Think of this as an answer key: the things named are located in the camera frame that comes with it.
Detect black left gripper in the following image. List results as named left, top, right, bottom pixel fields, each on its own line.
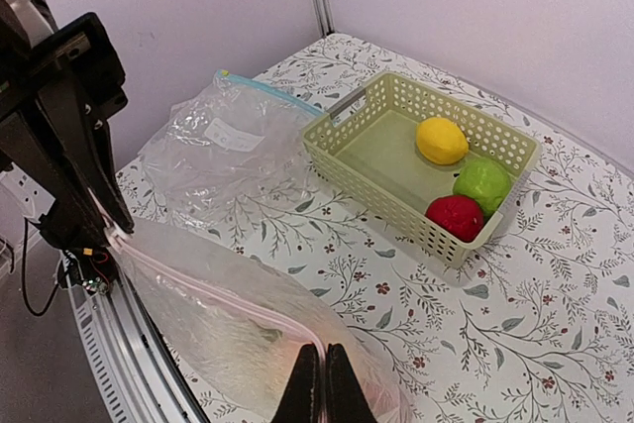
left=1, top=13, right=134, bottom=250

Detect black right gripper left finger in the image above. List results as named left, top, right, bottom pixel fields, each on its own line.
left=271, top=344, right=322, bottom=423

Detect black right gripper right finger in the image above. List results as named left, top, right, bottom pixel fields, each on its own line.
left=325, top=344, right=376, bottom=423

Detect pink zip top bag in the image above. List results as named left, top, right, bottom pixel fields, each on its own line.
left=104, top=219, right=412, bottom=422

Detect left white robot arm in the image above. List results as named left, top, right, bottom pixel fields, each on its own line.
left=1, top=0, right=134, bottom=293

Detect clear plastic bag with label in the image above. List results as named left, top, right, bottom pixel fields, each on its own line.
left=139, top=70, right=321, bottom=231

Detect floral table mat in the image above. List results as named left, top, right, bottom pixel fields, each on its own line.
left=113, top=32, right=634, bottom=423

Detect dark red toy fruit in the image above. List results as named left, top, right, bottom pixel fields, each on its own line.
left=425, top=195, right=484, bottom=243

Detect beige plastic basket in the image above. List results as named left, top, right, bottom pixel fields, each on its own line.
left=302, top=72, right=542, bottom=268

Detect green toy pepper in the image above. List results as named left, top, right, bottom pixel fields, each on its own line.
left=453, top=158, right=512, bottom=219

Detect yellow toy lemon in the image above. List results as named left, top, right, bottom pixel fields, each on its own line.
left=416, top=117, right=469, bottom=165

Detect aluminium front rail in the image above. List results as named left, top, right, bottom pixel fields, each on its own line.
left=68, top=278, right=209, bottom=423

